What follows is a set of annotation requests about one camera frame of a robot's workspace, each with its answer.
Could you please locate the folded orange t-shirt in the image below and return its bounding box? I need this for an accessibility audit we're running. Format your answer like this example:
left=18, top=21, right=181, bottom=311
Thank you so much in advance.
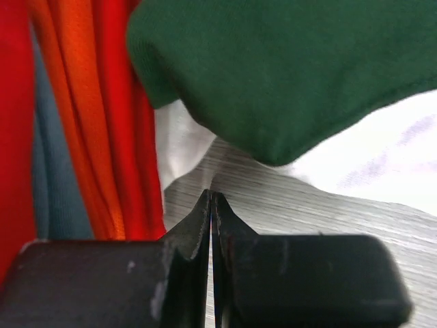
left=27, top=1, right=126, bottom=240

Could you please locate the white and green raglan t-shirt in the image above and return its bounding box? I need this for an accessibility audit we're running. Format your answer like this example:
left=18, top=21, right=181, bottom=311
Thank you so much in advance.
left=127, top=1, right=436, bottom=215

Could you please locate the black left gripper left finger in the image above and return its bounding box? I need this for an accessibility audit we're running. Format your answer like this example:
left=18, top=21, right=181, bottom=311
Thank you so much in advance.
left=1, top=191, right=210, bottom=327

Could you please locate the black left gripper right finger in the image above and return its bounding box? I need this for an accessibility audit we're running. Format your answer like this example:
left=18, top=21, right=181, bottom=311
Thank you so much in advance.
left=210, top=193, right=413, bottom=327

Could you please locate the folded white grey t-shirt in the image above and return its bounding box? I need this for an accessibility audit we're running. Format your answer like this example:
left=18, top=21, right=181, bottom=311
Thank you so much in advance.
left=155, top=100, right=216, bottom=190

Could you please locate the folded red t-shirt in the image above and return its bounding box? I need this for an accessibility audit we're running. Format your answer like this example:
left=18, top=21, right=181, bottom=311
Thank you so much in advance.
left=1, top=1, right=165, bottom=272

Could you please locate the folded teal grey t-shirt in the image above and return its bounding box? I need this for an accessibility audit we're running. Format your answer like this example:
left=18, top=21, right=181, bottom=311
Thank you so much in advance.
left=31, top=31, right=94, bottom=240

